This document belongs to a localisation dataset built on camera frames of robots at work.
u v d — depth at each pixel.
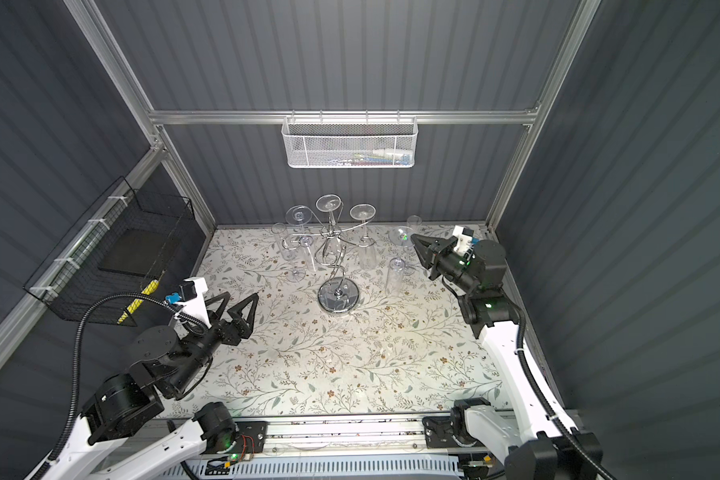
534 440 0.39
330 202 0.83
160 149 0.92
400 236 0.69
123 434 0.43
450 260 0.62
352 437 0.75
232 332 0.54
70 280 0.63
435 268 0.63
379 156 0.91
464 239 0.67
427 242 0.67
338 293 0.97
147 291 0.71
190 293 0.50
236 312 0.53
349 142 1.24
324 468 0.77
